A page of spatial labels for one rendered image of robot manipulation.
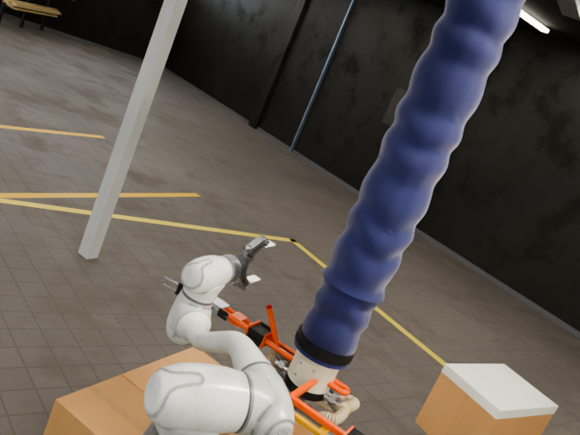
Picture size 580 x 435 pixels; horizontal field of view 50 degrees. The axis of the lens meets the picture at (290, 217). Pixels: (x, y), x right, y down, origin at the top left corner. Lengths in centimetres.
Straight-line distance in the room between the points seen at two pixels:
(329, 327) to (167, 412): 101
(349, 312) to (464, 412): 159
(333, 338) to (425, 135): 75
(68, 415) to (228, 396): 166
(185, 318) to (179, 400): 59
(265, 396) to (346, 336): 89
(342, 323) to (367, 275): 20
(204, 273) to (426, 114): 85
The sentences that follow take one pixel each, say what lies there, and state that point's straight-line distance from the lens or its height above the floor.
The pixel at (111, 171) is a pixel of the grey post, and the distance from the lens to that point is 530.
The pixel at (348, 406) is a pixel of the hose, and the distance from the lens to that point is 237.
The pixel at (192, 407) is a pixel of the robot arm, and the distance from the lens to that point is 130.
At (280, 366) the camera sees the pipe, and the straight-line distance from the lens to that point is 242.
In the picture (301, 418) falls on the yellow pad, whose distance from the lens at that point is 230.
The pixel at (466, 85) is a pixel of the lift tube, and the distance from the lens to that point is 204.
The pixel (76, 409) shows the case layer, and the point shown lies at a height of 54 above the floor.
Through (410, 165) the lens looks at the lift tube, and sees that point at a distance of 203.
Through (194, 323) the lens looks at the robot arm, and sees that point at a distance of 184.
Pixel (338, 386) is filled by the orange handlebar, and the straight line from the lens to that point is 237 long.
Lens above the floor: 228
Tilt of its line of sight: 14 degrees down
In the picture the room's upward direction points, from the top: 23 degrees clockwise
